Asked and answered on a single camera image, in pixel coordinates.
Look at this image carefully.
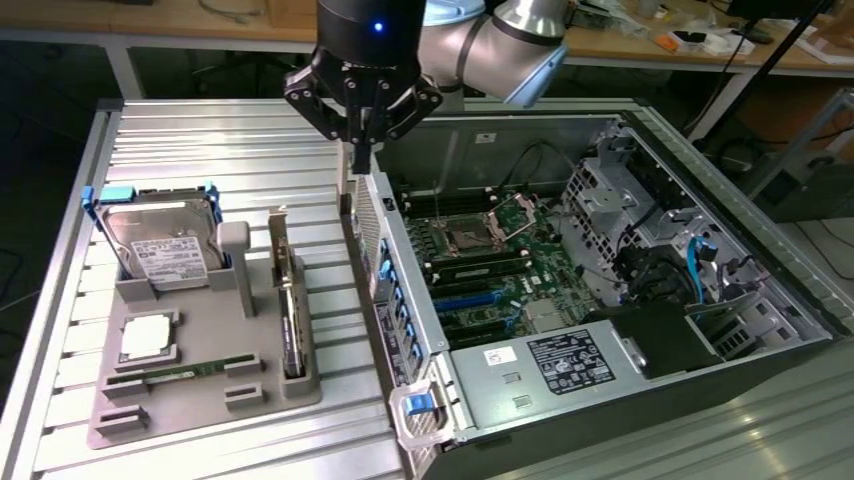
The green circuit board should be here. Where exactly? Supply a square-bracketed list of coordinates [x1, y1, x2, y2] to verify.
[573, 2, 612, 30]

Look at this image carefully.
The dark grey box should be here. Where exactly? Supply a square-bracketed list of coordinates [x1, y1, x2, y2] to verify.
[756, 154, 854, 224]

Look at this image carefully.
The green RAM stick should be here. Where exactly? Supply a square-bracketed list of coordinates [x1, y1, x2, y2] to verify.
[105, 355, 258, 389]

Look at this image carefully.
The silver power supply unit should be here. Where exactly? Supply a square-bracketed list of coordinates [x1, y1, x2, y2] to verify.
[447, 319, 649, 432]

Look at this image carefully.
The aluminium frame stand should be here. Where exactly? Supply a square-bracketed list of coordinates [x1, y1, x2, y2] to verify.
[736, 85, 854, 201]

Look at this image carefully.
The perforated metal disk bay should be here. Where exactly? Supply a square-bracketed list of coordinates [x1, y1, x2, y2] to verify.
[559, 127, 701, 301]

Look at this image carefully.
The black open PC case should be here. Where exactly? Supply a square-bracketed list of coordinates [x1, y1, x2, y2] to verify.
[335, 108, 843, 480]

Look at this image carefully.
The black looped wire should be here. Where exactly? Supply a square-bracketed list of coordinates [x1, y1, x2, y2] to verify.
[503, 142, 579, 194]

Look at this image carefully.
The grey parts rack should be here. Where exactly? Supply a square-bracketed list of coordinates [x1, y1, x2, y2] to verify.
[85, 219, 325, 451]

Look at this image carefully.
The installed black RAM stick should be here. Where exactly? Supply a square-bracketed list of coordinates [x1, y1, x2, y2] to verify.
[429, 257, 528, 286]

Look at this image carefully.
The blue disk caddy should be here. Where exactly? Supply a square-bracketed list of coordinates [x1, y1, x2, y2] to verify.
[78, 183, 232, 274]

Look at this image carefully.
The blue SATA wire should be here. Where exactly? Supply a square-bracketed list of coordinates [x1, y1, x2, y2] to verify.
[681, 233, 720, 307]

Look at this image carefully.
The black wire bundle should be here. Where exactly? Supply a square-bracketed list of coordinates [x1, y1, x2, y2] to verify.
[609, 242, 692, 309]

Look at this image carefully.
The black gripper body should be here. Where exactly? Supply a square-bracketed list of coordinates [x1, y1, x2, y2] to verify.
[313, 0, 427, 82]

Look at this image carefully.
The black expansion slot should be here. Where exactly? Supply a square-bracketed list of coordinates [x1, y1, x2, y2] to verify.
[440, 319, 512, 349]

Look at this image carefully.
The silver hard disk drive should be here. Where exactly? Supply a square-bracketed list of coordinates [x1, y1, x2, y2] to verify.
[98, 199, 225, 294]

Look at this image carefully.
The grey case corner handle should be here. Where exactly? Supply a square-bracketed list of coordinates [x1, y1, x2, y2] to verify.
[335, 141, 356, 197]
[388, 382, 456, 451]

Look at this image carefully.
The blue expansion slot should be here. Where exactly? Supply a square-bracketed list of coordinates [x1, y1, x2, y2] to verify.
[432, 289, 501, 314]

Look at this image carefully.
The graphics card with black fan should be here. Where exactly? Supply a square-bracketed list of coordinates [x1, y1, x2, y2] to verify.
[268, 207, 309, 379]

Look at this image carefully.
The CPU socket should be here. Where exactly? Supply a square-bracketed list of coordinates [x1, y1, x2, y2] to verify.
[443, 217, 495, 254]

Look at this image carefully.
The black monitor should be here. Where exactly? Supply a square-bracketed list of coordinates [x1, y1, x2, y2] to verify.
[723, 0, 836, 45]

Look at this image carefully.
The black tripod pole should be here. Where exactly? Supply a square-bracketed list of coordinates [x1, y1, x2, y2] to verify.
[685, 0, 839, 141]

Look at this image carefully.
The silver CPU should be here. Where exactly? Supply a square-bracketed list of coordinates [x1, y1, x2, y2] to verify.
[117, 314, 176, 362]

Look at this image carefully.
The green motherboard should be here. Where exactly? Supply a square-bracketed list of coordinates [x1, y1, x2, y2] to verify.
[403, 192, 605, 351]

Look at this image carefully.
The metal socket cover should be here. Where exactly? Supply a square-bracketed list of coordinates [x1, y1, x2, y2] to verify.
[484, 193, 540, 241]

